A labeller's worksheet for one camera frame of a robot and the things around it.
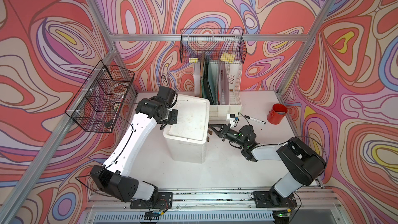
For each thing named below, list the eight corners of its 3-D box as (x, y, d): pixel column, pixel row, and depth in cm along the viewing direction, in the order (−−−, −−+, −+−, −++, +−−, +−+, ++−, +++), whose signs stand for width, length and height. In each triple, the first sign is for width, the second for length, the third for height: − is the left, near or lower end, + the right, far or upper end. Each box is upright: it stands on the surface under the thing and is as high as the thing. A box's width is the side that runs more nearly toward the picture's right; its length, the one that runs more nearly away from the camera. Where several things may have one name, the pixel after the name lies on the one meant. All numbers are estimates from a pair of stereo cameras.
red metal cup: (266, 122, 106) (272, 112, 97) (267, 112, 111) (273, 102, 102) (279, 126, 104) (287, 116, 95) (280, 116, 109) (287, 105, 100)
